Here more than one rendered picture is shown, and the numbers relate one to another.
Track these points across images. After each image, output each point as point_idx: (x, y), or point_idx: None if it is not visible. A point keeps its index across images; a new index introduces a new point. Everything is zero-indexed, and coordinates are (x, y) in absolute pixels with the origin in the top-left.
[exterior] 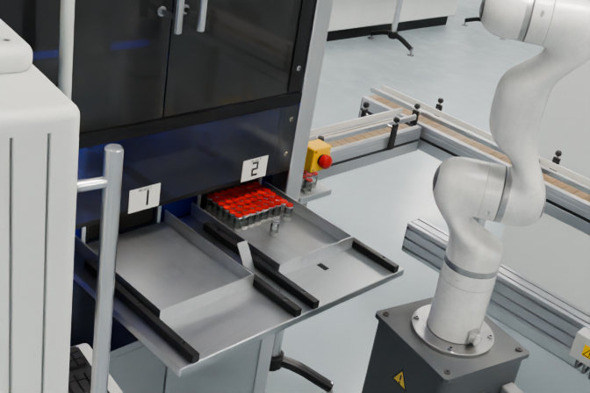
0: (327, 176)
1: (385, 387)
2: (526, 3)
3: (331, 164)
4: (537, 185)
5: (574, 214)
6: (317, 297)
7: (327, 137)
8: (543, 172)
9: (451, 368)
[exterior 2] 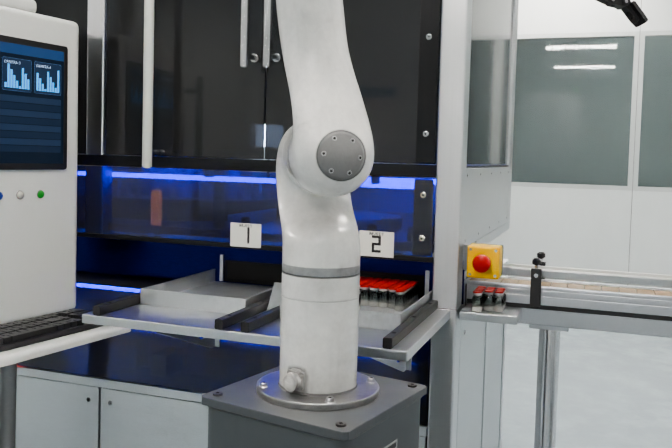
0: (564, 325)
1: None
2: None
3: (486, 267)
4: (303, 113)
5: None
6: (267, 331)
7: (567, 271)
8: None
9: (229, 396)
